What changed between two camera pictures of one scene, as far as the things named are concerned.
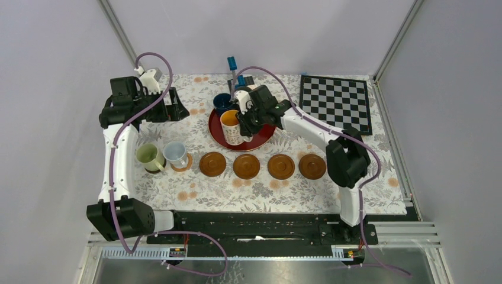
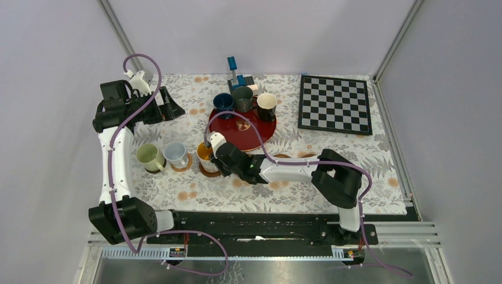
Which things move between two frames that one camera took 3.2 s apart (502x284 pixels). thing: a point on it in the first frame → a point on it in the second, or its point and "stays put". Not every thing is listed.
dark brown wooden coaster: (157, 171) stays put
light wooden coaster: (190, 159) stays put
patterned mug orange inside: (231, 128) → (204, 154)
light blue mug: (175, 152) stays put
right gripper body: (253, 120) → (225, 170)
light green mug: (148, 155) stays put
